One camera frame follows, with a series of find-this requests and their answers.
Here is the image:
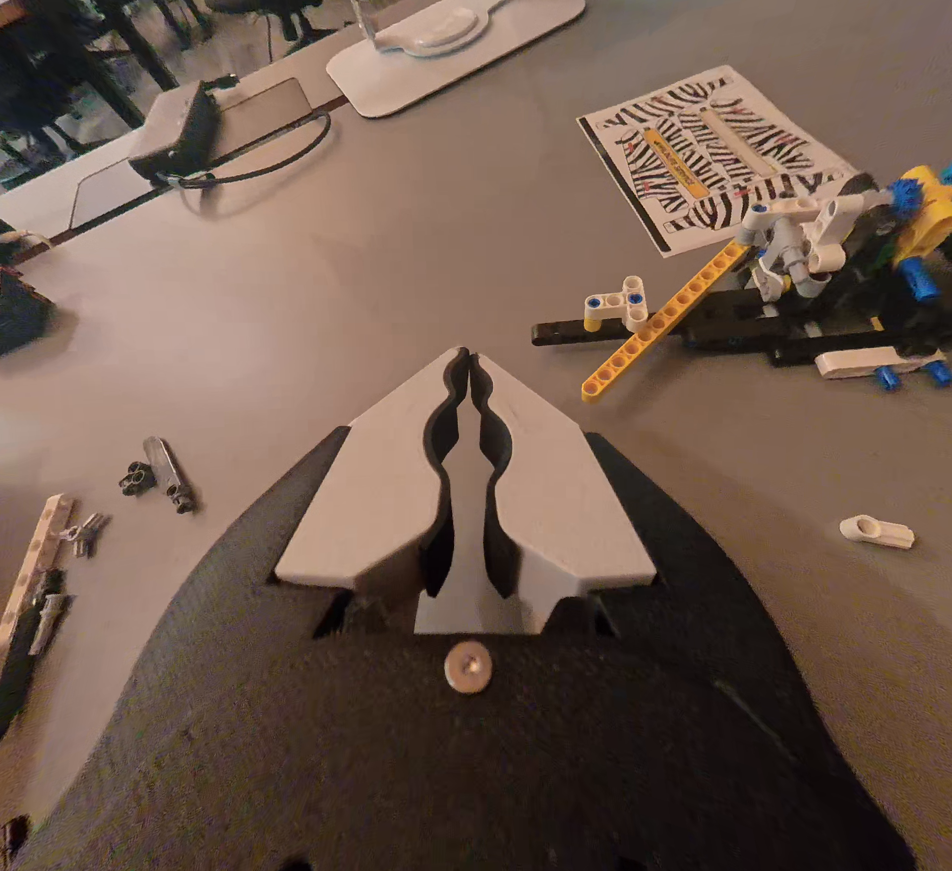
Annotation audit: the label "white lamp stand base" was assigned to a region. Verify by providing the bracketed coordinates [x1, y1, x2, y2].
[316, 0, 587, 119]

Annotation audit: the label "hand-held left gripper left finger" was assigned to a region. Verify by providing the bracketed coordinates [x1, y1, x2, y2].
[274, 346, 473, 600]

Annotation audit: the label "black power cable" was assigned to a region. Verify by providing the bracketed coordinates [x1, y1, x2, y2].
[156, 111, 333, 191]

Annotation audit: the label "tan lego beam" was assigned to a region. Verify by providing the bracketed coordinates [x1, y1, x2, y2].
[0, 493, 75, 664]

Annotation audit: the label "silver lego cylinder piece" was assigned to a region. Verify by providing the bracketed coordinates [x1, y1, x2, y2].
[143, 437, 198, 515]

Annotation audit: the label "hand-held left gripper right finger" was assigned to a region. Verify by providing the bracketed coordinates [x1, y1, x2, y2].
[470, 350, 659, 635]

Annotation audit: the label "grey desk cable cover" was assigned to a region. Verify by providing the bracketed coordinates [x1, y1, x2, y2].
[216, 77, 313, 143]

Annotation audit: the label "zebra striped sticker sheet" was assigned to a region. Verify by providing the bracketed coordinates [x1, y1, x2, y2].
[577, 65, 860, 259]

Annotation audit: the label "small white lego connector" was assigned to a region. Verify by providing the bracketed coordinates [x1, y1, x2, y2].
[840, 516, 916, 551]

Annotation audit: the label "small grey lego pins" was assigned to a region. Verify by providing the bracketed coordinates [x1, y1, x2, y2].
[63, 512, 111, 558]

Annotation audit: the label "black lego vehicle assembly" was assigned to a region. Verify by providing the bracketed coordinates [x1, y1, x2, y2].
[532, 164, 952, 405]

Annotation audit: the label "black lego beam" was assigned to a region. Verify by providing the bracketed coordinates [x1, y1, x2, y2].
[0, 569, 71, 738]

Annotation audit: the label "dark object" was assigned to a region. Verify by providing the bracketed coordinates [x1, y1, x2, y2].
[0, 264, 57, 359]

